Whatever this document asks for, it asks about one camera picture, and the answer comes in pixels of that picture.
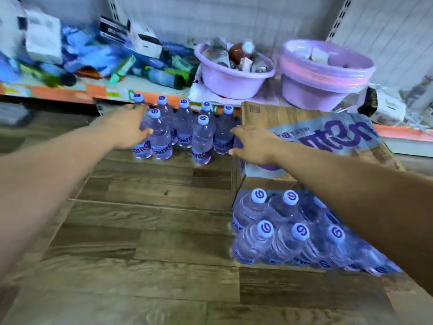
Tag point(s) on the person's right hand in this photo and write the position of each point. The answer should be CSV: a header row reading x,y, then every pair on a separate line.
x,y
260,147

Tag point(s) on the person's left hand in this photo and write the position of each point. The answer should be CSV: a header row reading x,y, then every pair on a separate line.
x,y
125,128

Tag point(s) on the pile of water bottles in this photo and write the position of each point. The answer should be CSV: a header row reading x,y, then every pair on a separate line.
x,y
250,240

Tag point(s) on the person's left forearm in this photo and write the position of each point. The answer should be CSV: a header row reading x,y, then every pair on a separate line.
x,y
44,186

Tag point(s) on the person's right forearm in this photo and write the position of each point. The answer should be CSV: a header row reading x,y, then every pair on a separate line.
x,y
365,206

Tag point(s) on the brown carton purple print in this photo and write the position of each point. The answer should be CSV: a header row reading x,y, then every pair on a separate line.
x,y
277,116

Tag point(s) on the price label green arrow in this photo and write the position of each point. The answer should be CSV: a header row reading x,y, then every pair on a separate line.
x,y
116,94
15,91

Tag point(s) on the green white slim box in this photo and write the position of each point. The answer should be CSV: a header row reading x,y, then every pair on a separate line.
x,y
121,69

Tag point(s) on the dark bottle blue label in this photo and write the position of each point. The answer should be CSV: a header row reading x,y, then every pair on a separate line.
x,y
162,77

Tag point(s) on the orange flat packet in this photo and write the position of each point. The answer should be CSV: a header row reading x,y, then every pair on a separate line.
x,y
88,73

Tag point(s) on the small purple plastic basin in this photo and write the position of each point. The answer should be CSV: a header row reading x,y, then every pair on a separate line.
x,y
230,86

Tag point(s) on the large purple plastic basin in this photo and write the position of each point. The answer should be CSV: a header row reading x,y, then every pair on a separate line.
x,y
311,98
358,64

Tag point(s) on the small white yellow price label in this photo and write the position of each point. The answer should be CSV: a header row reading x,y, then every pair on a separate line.
x,y
196,107

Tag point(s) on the dark bottle green label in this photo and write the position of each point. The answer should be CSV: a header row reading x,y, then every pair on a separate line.
x,y
184,76

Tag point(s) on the silver patterned can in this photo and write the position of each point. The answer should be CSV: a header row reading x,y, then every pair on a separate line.
x,y
260,65

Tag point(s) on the pile of blue tubes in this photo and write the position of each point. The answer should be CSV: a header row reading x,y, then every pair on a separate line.
x,y
91,54

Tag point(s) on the small white red box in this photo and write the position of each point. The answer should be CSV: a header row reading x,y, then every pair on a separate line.
x,y
247,64

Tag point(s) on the blue bottle dark cap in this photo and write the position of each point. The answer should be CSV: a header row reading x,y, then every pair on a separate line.
x,y
59,76

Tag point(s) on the dark bottle mint label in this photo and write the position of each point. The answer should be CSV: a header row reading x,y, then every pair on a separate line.
x,y
182,64

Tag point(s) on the pink plastic basin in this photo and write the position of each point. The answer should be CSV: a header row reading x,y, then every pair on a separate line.
x,y
314,77

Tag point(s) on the brown drink bottle white cap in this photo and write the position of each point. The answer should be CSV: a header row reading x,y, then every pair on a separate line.
x,y
240,52

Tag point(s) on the yellow green bottle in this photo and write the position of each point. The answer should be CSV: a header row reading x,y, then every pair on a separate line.
x,y
34,76

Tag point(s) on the white paper packet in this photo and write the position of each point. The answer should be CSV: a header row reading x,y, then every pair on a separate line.
x,y
319,54

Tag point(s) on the clear plastic lid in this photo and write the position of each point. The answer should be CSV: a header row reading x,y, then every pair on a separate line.
x,y
13,115

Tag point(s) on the white printed carton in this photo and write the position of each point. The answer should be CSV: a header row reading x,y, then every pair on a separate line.
x,y
10,27
44,37

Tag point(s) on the white orange-edged store shelf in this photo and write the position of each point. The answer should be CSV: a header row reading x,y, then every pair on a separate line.
x,y
236,20

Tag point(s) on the black white packet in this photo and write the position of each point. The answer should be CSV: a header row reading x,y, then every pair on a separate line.
x,y
385,108

